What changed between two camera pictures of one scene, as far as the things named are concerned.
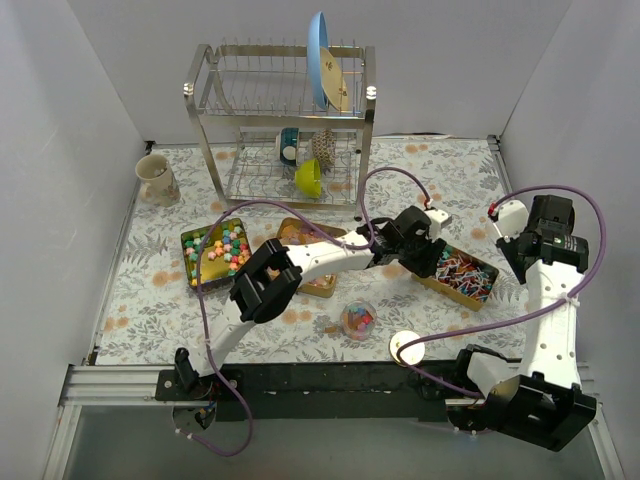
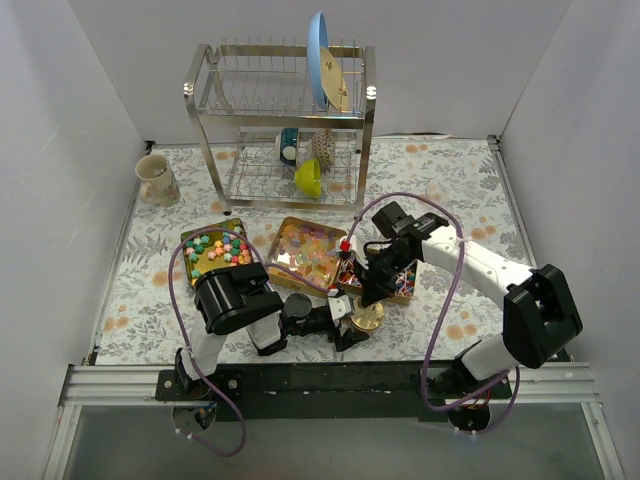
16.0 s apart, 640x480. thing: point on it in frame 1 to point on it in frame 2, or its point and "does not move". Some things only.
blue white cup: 289,139 does not move
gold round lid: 413,352 to 367,318
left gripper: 427,254 to 338,325
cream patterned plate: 332,80 does not move
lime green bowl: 308,178 does not move
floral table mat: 198,208 does not move
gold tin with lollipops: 464,277 to 403,285
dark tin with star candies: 225,250 does not move
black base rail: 320,391 does not move
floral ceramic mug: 160,187 does not move
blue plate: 317,38 does not move
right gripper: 511,251 to 376,273
